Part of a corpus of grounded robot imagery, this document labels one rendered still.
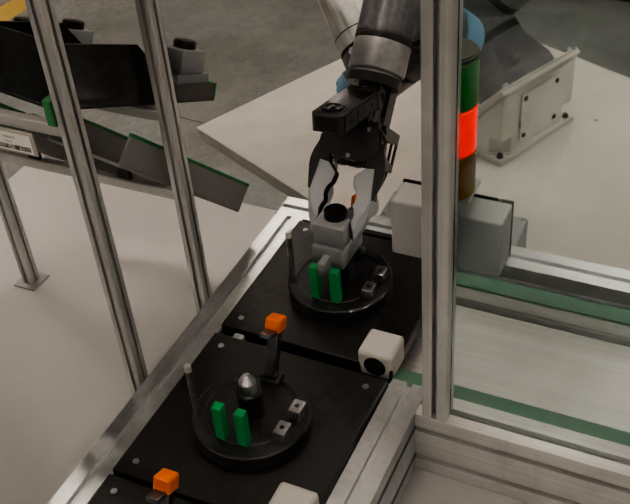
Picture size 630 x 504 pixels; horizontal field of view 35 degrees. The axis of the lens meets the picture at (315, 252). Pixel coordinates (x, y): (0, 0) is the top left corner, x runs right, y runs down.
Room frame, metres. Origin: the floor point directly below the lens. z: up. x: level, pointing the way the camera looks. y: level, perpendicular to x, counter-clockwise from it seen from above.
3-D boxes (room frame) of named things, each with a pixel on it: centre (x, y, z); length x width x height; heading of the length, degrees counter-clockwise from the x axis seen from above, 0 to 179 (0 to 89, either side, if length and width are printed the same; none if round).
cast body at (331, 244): (0.99, -0.03, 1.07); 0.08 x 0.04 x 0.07; 152
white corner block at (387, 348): (0.87, -0.07, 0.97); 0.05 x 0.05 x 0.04; 62
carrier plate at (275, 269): (1.00, -0.03, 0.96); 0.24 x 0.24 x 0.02; 62
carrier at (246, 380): (0.78, 0.09, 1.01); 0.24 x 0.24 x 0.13; 62
